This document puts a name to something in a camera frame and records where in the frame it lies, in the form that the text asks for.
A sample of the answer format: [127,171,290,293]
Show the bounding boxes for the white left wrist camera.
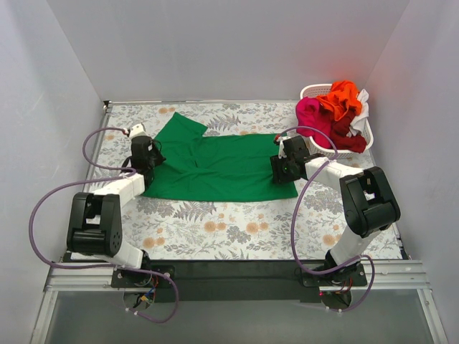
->
[124,123,147,140]

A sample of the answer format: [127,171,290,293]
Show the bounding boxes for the orange t-shirt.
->
[316,80,362,122]

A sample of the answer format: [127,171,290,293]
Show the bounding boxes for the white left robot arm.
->
[67,135,165,287]

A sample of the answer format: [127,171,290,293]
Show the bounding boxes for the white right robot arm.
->
[270,135,401,285]

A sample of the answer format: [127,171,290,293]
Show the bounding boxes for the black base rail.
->
[110,258,369,305]

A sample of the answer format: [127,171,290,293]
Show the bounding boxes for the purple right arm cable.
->
[274,125,376,313]

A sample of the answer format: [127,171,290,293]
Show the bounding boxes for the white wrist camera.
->
[274,135,290,159]
[124,123,147,140]

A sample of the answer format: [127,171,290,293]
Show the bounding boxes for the white t-shirt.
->
[347,89,369,137]

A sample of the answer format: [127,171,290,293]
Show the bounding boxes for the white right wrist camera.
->
[274,135,290,159]

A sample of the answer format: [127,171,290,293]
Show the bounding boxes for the magenta t-shirt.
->
[295,97,332,149]

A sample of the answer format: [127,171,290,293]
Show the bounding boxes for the green t-shirt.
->
[143,113,298,202]

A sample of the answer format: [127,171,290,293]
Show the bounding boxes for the dark red t-shirt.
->
[319,108,366,153]

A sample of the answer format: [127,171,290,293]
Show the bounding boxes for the floral patterned table mat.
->
[70,101,404,262]

